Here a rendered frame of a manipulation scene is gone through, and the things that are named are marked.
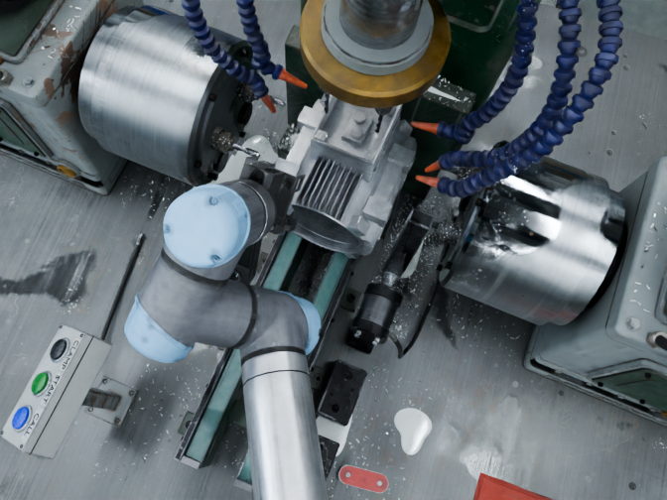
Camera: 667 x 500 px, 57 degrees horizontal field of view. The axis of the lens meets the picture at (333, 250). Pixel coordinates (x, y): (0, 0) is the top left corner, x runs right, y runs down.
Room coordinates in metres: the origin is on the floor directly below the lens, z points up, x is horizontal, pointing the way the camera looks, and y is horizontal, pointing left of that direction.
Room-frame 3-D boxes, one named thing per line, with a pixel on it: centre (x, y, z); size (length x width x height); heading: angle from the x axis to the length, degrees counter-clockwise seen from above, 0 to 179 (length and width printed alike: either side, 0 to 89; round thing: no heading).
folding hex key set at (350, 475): (-0.05, -0.12, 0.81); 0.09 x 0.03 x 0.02; 85
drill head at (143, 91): (0.51, 0.35, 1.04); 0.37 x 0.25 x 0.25; 77
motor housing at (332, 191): (0.42, 0.01, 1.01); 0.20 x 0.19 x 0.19; 166
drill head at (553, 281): (0.36, -0.32, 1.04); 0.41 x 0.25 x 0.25; 77
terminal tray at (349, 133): (0.46, 0.00, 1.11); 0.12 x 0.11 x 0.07; 166
